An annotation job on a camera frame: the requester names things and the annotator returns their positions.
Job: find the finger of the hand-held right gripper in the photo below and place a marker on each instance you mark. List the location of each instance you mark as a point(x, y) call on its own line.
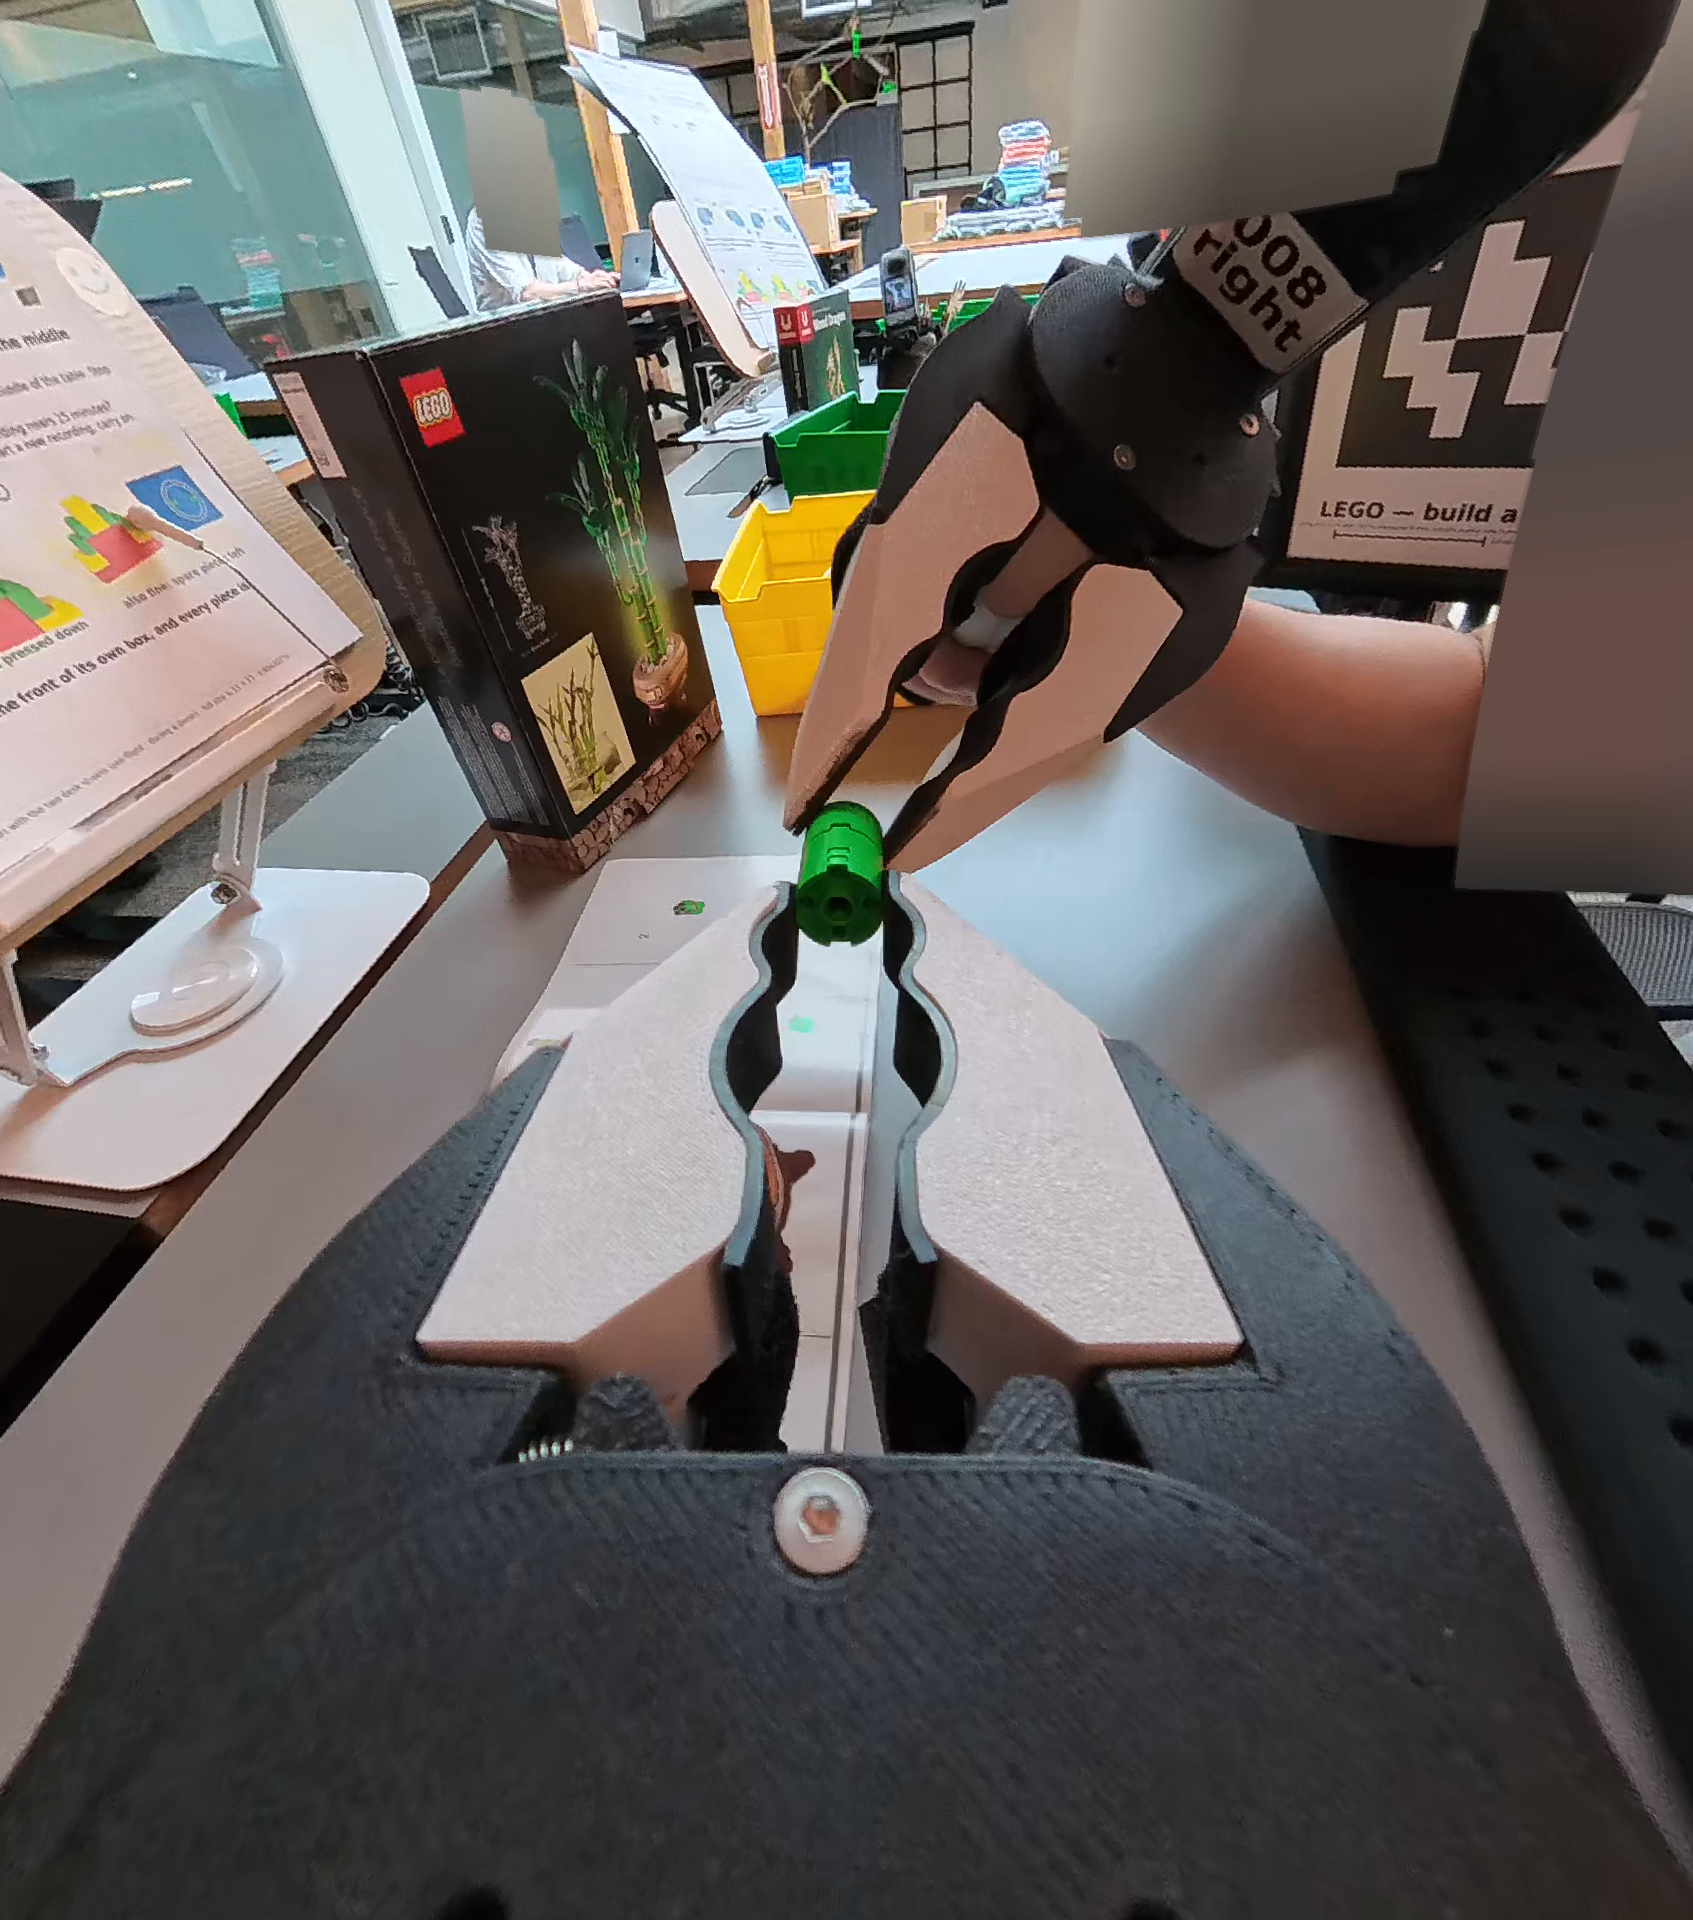
point(1072, 690)
point(906, 570)

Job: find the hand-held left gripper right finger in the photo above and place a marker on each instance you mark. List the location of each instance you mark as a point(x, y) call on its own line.
point(1072, 1201)

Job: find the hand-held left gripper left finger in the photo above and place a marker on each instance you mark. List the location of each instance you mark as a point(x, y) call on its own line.
point(590, 1201)

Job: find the green round brick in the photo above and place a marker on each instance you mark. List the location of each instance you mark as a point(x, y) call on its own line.
point(847, 830)
point(836, 908)

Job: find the person's right forearm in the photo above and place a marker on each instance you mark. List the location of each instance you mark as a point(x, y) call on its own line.
point(1326, 720)

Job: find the grey desk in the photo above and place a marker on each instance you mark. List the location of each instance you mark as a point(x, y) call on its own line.
point(1160, 930)

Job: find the yellow plastic bin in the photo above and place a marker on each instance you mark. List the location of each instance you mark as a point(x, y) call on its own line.
point(771, 600)

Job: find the green plastic bin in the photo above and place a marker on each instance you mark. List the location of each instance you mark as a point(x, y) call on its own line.
point(830, 443)

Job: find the small black set box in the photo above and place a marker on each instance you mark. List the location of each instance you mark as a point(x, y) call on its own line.
point(815, 352)

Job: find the colourful stacked trays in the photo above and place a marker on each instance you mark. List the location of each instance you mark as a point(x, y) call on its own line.
point(1029, 157)

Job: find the black white marker sign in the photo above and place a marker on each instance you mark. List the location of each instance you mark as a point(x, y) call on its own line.
point(1446, 360)

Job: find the building instruction booklet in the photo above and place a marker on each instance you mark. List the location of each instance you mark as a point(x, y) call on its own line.
point(666, 915)

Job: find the black bamboo set box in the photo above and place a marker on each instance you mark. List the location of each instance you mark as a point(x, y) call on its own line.
point(531, 570)

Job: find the grey laptop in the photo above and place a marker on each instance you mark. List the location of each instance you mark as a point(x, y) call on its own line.
point(636, 262)

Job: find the background instruction board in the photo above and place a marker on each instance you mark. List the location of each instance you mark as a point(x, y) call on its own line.
point(727, 196)

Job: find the black perforated panel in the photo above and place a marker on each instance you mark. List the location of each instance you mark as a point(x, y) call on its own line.
point(1536, 1201)

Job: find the printed instruction sheet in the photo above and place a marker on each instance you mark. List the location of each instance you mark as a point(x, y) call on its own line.
point(67, 526)

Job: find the small action camera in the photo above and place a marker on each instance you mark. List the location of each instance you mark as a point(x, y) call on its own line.
point(898, 284)

